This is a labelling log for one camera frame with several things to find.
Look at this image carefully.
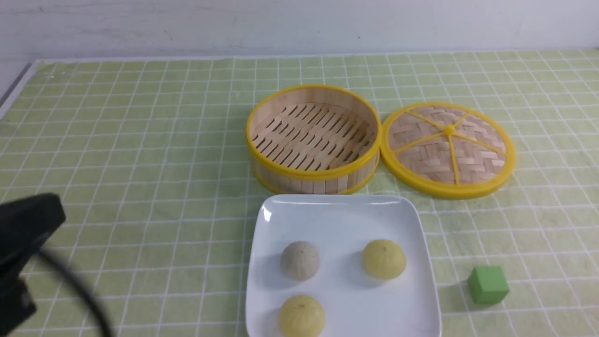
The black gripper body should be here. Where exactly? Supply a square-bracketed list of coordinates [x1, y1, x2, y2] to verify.
[0, 193, 66, 337]

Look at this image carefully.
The white square plate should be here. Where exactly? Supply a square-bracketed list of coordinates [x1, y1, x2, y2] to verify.
[245, 195, 442, 337]

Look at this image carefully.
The bamboo steamer basket yellow rim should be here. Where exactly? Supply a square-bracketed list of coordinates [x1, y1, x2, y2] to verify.
[246, 85, 382, 195]

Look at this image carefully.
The green cube block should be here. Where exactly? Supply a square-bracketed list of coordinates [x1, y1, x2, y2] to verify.
[467, 266, 511, 305]

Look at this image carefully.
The yellow steamed bun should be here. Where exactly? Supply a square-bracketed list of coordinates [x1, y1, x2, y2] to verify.
[362, 239, 407, 281]
[278, 295, 326, 337]

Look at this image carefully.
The yellow steamed bun front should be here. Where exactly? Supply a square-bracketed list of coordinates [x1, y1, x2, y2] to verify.
[278, 295, 326, 337]

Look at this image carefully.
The woven bamboo steamer lid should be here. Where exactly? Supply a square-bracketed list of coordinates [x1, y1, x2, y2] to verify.
[380, 102, 517, 200]

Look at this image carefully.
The green checkered tablecloth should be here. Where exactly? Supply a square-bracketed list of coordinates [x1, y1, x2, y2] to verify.
[0, 50, 599, 337]

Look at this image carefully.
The grey-white steamed bun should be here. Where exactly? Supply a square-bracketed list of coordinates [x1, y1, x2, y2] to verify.
[280, 241, 321, 281]

